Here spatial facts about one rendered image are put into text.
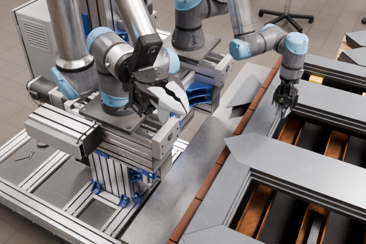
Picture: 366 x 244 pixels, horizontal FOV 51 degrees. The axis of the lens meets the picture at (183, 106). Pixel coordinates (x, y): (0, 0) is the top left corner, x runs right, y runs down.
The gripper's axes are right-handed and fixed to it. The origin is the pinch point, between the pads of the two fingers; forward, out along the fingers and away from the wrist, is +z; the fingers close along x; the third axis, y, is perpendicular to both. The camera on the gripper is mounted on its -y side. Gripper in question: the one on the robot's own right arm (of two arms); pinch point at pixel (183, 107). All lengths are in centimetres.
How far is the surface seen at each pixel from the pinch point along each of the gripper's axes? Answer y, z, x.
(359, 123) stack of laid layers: 47, -10, -103
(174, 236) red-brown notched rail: 62, -12, -14
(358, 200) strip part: 50, 14, -68
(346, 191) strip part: 50, 9, -68
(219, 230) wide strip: 56, -4, -24
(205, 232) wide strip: 57, -6, -20
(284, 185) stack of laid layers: 54, -6, -55
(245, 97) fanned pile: 62, -62, -92
